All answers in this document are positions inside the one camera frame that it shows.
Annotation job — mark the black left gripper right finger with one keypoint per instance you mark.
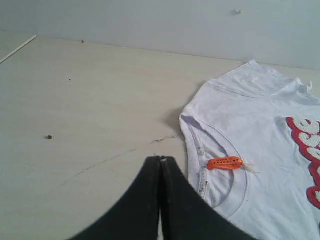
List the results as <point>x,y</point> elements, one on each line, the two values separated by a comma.
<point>184,214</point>

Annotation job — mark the orange clothing tag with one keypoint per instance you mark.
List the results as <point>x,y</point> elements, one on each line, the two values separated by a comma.
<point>225,163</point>

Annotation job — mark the white t-shirt red lettering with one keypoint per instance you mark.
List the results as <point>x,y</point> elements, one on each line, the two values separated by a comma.
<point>272,122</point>

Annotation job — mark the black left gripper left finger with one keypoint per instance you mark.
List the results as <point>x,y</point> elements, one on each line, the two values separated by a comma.
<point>136,214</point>

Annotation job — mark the white wall plug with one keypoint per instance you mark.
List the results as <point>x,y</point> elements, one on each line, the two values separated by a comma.
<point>237,12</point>

